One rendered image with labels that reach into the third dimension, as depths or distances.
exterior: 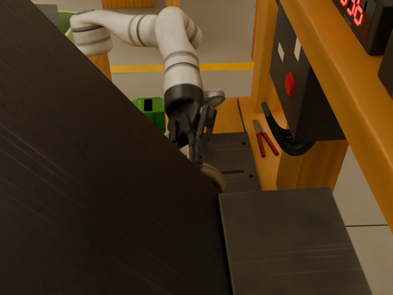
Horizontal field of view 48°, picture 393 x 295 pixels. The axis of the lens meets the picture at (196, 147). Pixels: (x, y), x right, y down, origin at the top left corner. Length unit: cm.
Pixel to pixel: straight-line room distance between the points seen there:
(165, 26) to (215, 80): 217
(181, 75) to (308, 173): 36
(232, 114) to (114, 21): 52
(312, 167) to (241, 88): 207
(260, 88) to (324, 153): 46
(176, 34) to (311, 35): 44
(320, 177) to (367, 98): 61
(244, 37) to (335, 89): 314
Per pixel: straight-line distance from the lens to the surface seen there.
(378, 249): 227
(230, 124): 135
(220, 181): 79
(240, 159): 122
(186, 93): 79
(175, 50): 86
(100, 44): 115
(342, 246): 66
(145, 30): 98
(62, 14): 186
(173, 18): 90
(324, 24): 49
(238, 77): 310
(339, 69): 42
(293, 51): 60
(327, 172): 99
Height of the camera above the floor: 176
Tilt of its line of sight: 44 degrees down
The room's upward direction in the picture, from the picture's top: straight up
